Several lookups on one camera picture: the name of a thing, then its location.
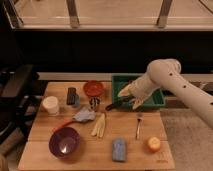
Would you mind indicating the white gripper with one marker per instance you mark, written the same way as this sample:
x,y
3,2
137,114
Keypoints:
x,y
141,88

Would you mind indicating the blue sponge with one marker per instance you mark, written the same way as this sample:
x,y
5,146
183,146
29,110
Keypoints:
x,y
119,150

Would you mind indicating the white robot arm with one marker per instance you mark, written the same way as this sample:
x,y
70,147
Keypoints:
x,y
166,73

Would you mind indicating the red bowl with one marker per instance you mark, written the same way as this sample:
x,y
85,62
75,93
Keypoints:
x,y
93,88

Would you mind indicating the purple bowl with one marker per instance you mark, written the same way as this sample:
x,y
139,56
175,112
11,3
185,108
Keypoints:
x,y
64,142

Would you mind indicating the metal fork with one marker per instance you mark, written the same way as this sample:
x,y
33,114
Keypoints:
x,y
139,121

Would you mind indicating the green plastic bin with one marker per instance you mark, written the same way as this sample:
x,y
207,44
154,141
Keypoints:
x,y
156,100

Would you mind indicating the black and white small can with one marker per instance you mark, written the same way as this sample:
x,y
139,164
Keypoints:
x,y
94,103

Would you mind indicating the yellow banana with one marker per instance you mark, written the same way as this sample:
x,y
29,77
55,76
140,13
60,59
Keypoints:
x,y
99,127

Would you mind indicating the orange apple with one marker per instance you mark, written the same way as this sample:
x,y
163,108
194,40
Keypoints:
x,y
154,144

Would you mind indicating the blue small cup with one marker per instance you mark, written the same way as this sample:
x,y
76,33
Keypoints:
x,y
77,101

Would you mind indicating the white cup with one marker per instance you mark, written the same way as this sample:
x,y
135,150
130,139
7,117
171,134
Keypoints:
x,y
51,105

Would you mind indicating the black office chair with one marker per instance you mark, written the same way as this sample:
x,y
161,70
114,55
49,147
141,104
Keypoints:
x,y
17,93

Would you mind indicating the black handled utensil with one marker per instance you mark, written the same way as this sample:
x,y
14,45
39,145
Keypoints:
x,y
118,103

